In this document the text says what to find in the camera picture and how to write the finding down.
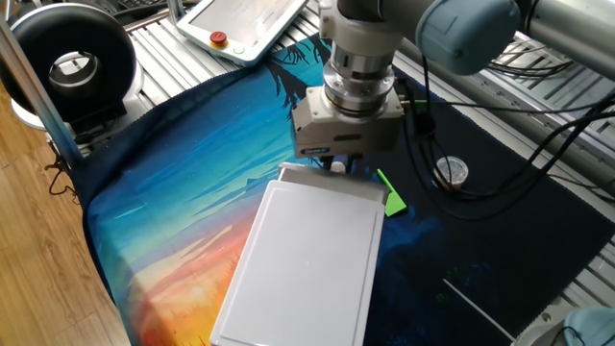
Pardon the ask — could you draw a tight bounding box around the thin black floor cable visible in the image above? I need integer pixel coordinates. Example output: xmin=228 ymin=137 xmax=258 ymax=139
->
xmin=44 ymin=137 xmax=81 ymax=206

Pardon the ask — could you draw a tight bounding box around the aluminium frame post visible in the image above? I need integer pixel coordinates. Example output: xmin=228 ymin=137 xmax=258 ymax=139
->
xmin=165 ymin=0 xmax=186 ymax=23
xmin=0 ymin=13 xmax=84 ymax=167

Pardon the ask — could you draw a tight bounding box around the green L-shaped plastic piece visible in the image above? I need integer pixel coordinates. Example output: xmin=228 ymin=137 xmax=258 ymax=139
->
xmin=376 ymin=167 xmax=408 ymax=218

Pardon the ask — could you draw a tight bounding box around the sunset forest printed cloth mat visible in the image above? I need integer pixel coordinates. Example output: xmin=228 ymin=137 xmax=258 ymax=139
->
xmin=71 ymin=36 xmax=615 ymax=346

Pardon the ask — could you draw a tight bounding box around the white teach pendant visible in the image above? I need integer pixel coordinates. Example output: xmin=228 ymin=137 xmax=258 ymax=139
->
xmin=175 ymin=0 xmax=311 ymax=67

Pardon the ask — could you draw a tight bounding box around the white plastic drawer cabinet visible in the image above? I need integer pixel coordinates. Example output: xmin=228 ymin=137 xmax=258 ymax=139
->
xmin=209 ymin=180 xmax=385 ymax=346

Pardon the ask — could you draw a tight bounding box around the grey metal gripper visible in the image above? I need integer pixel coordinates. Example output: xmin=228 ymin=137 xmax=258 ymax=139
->
xmin=291 ymin=86 xmax=405 ymax=175

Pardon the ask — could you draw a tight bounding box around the small clear jar of beads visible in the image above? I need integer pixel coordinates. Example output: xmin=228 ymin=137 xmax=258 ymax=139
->
xmin=431 ymin=156 xmax=470 ymax=191

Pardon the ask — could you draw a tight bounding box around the thin white stick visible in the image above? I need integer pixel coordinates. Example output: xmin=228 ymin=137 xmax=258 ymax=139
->
xmin=441 ymin=278 xmax=518 ymax=343

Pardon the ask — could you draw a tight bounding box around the grey aluminium linear rail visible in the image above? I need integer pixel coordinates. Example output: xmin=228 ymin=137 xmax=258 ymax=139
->
xmin=398 ymin=37 xmax=615 ymax=182

